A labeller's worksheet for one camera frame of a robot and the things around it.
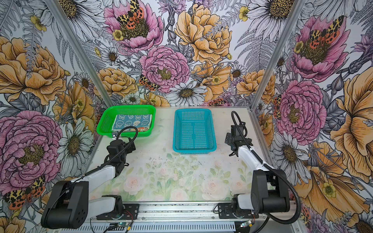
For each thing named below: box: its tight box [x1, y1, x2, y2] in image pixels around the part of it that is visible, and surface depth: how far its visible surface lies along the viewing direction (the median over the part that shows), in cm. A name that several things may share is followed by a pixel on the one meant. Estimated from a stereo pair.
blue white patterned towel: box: [111, 113, 153, 133], surface depth 108 cm
